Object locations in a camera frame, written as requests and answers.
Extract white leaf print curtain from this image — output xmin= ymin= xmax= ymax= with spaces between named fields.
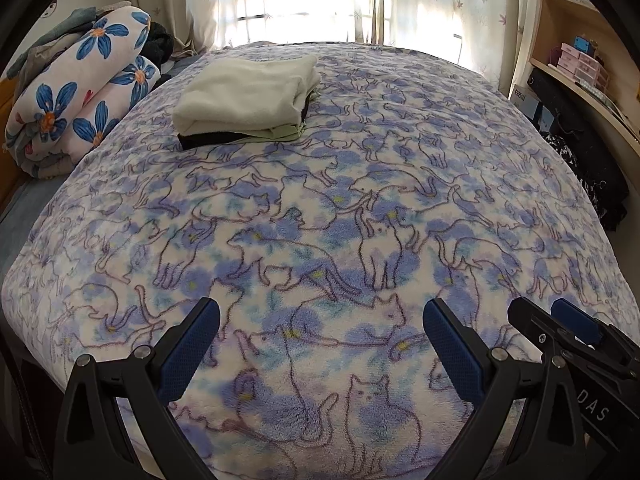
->
xmin=385 ymin=0 xmax=543 ymax=91
xmin=125 ymin=0 xmax=386 ymax=56

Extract pink drawer boxes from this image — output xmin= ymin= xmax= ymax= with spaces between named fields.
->
xmin=557 ymin=42 xmax=611 ymax=88

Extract wooden bookshelf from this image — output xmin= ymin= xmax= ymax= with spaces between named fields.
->
xmin=510 ymin=0 xmax=640 ymax=161

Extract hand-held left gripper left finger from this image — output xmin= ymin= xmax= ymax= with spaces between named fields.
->
xmin=52 ymin=297 xmax=222 ymax=480

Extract grey clothes pile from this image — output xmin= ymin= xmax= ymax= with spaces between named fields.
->
xmin=7 ymin=2 xmax=131 ymax=81

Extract black printed hanging garment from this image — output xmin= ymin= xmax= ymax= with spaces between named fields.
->
xmin=527 ymin=67 xmax=628 ymax=231

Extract grey blue bed sheet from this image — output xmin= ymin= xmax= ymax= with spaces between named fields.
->
xmin=0 ymin=175 xmax=66 ymax=281

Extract rolled blue floral quilt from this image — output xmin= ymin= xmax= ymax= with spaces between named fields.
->
xmin=4 ymin=6 xmax=161 ymax=178

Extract papers on shelf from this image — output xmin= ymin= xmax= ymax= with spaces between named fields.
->
xmin=575 ymin=80 xmax=640 ymax=131

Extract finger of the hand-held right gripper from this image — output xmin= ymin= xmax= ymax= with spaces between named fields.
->
xmin=507 ymin=296 xmax=601 ymax=361
xmin=551 ymin=297 xmax=640 ymax=361

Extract wooden bed frame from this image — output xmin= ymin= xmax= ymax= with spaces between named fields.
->
xmin=0 ymin=77 xmax=16 ymax=201

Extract green garment with black trim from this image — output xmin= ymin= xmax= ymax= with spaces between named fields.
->
xmin=179 ymin=92 xmax=321 ymax=152

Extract white fleece cardigan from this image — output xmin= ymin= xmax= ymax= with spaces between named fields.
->
xmin=172 ymin=55 xmax=321 ymax=136

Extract dark clothes pile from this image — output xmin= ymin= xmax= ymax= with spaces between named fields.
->
xmin=145 ymin=21 xmax=173 ymax=68

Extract cat print fleece blanket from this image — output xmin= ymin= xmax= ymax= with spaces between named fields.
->
xmin=0 ymin=42 xmax=640 ymax=480

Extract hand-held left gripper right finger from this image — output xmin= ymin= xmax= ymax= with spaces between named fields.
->
xmin=422 ymin=297 xmax=588 ymax=480

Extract white cardboard box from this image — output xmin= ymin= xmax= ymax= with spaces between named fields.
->
xmin=509 ymin=87 xmax=556 ymax=131

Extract black white patterned garment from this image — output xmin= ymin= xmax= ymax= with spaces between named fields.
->
xmin=540 ymin=132 xmax=581 ymax=171

